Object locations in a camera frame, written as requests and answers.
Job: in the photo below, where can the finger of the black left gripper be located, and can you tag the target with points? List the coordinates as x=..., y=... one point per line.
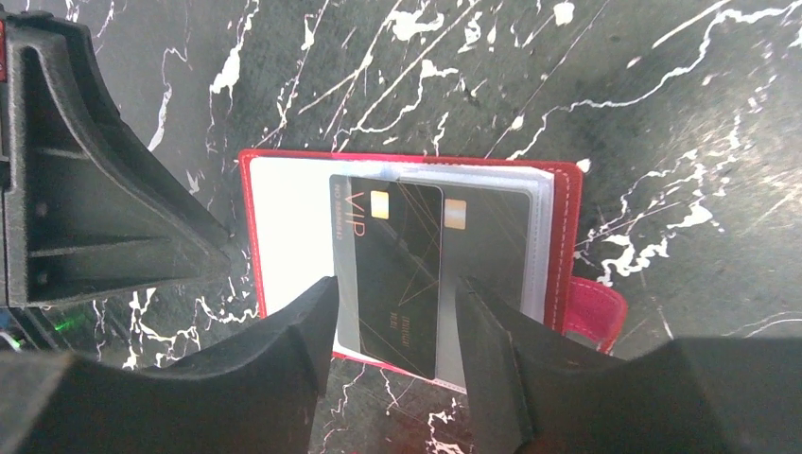
x=86, y=209

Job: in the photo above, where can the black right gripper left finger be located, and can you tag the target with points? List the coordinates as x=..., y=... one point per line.
x=255, y=392

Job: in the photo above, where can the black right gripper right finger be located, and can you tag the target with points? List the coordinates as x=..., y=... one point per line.
x=531, y=390

